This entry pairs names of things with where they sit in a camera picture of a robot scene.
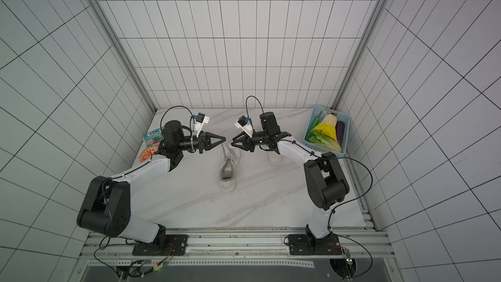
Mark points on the white sneaker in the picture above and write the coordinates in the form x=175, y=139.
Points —
x=229, y=161
x=274, y=158

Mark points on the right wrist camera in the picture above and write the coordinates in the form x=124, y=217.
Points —
x=245, y=126

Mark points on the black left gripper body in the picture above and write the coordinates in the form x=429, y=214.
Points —
x=199, y=143

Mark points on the green lettuce toy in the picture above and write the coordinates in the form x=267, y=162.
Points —
x=317, y=137

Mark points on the green snack packet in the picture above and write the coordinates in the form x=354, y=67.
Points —
x=153, y=138

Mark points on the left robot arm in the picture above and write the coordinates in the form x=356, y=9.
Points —
x=106, y=208

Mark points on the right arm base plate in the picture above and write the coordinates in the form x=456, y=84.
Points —
x=308, y=245

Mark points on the orange patterned bowl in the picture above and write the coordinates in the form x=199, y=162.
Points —
x=148, y=153

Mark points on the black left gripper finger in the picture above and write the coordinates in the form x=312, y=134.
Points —
x=212, y=138
x=210, y=145

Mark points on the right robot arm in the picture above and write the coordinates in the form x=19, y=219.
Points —
x=327, y=186

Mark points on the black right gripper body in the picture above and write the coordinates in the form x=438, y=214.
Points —
x=252, y=141

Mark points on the light blue plastic basket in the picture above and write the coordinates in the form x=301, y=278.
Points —
x=340, y=117

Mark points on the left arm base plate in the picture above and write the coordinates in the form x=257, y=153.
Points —
x=163, y=245

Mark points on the green chili pepper toy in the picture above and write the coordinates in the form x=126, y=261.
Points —
x=316, y=121

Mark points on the purple eggplant toy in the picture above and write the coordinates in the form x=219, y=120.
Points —
x=340, y=129

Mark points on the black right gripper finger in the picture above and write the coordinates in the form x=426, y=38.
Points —
x=245, y=148
x=240, y=141

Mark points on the aluminium mounting rail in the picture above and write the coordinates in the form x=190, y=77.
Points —
x=246, y=247

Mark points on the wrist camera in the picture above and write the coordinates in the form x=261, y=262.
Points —
x=199, y=121
x=245, y=126

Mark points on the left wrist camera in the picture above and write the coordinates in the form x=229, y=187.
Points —
x=199, y=121

